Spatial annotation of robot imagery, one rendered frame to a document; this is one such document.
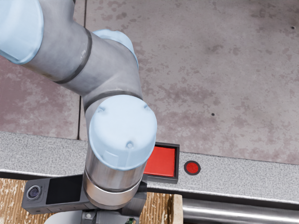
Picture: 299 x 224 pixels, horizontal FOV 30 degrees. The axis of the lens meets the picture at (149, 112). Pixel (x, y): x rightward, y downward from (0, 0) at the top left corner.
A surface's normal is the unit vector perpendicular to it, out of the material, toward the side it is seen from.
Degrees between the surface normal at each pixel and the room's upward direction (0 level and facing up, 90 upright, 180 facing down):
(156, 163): 0
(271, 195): 0
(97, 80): 75
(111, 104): 5
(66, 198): 27
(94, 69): 63
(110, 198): 90
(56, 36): 54
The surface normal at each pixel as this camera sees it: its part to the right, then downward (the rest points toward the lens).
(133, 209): -0.05, 0.82
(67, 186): -0.35, -0.53
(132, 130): 0.18, -0.56
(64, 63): 0.47, 0.56
